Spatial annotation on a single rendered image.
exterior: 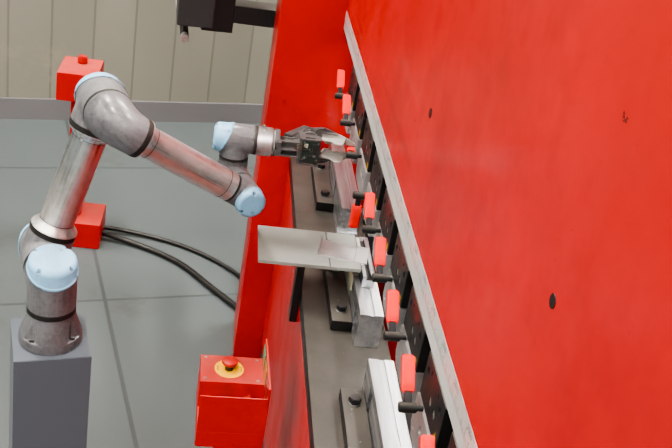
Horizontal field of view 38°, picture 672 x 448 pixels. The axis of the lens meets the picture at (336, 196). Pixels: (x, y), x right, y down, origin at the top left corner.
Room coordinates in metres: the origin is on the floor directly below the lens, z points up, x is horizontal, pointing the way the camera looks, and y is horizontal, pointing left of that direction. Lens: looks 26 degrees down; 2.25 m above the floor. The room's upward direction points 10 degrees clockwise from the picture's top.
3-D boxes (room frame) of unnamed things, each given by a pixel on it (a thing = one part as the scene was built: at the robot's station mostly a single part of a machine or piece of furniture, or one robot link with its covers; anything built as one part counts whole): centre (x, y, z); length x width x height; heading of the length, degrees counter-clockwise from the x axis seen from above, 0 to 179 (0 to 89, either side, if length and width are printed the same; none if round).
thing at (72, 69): (3.72, 1.12, 0.42); 0.25 x 0.20 x 0.83; 99
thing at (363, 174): (2.26, -0.09, 1.26); 0.15 x 0.09 x 0.17; 9
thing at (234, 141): (2.27, 0.28, 1.24); 0.11 x 0.08 x 0.09; 99
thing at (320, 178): (2.82, 0.05, 0.89); 0.30 x 0.05 x 0.03; 9
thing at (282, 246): (2.22, 0.05, 1.00); 0.26 x 0.18 x 0.01; 99
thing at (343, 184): (2.78, -0.01, 0.92); 0.50 x 0.06 x 0.10; 9
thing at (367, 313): (2.18, -0.11, 0.92); 0.39 x 0.06 x 0.10; 9
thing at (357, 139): (2.46, -0.06, 1.26); 0.15 x 0.09 x 0.17; 9
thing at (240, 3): (3.48, 0.37, 1.18); 0.40 x 0.24 x 0.07; 9
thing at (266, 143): (2.28, 0.20, 1.25); 0.08 x 0.05 x 0.08; 9
